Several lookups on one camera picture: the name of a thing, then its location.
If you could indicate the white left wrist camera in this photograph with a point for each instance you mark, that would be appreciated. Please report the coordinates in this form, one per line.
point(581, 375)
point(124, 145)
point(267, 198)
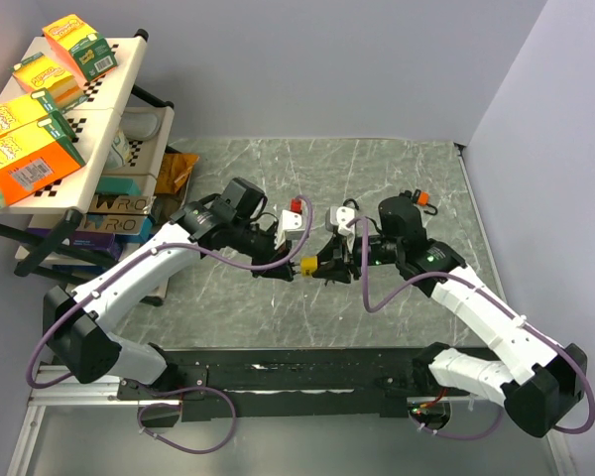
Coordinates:
point(291, 223)

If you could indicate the teal box on shelf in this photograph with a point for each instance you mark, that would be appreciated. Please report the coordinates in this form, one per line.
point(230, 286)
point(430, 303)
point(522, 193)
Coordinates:
point(117, 185)

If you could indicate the orange padlock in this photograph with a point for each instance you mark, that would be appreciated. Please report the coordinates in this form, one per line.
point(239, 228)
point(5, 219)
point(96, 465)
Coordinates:
point(421, 199)

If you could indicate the yellow padlock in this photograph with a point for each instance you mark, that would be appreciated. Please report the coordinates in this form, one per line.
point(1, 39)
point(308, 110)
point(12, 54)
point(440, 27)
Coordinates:
point(307, 266)

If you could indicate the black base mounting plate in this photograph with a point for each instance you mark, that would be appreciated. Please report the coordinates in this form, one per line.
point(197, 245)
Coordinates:
point(300, 382)

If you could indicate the large orange sponge box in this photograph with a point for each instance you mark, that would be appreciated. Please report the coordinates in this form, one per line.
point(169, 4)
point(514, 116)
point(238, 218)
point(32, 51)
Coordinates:
point(34, 156)

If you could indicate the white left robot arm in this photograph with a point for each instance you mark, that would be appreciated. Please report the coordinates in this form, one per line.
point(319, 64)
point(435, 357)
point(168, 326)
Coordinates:
point(79, 326)

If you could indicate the orange sponge box top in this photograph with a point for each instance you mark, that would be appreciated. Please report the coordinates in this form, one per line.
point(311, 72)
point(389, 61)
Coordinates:
point(80, 46)

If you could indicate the yellow sponge pack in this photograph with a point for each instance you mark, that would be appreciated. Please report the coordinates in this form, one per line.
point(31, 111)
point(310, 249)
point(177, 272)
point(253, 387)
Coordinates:
point(41, 72)

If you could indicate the white folding shelf rack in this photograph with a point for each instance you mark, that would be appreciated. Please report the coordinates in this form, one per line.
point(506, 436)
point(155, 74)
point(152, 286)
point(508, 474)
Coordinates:
point(65, 201)

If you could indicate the aluminium frame rail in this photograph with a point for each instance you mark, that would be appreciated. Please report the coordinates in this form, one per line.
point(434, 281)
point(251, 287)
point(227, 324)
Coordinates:
point(68, 393)

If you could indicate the yellow sponge box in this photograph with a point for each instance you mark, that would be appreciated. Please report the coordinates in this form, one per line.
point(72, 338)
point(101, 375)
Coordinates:
point(30, 108)

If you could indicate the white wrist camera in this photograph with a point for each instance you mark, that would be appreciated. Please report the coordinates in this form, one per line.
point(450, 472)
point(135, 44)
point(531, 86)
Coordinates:
point(291, 223)
point(339, 220)

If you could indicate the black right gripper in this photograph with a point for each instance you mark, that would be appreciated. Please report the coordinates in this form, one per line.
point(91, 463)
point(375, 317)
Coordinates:
point(334, 252)

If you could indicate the orange snack bag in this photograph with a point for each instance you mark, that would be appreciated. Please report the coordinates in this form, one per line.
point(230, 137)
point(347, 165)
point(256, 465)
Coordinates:
point(174, 172)

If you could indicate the black Kaijing padlock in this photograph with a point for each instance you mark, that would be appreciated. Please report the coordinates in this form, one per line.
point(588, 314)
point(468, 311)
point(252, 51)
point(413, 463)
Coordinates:
point(351, 203)

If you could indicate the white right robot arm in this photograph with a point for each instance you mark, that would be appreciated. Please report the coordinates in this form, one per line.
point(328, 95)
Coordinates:
point(533, 378)

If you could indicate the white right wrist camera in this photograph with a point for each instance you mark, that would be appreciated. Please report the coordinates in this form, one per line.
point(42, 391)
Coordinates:
point(339, 220)

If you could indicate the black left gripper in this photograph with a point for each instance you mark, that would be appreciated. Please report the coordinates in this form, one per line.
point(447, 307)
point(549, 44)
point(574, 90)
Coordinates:
point(283, 271)

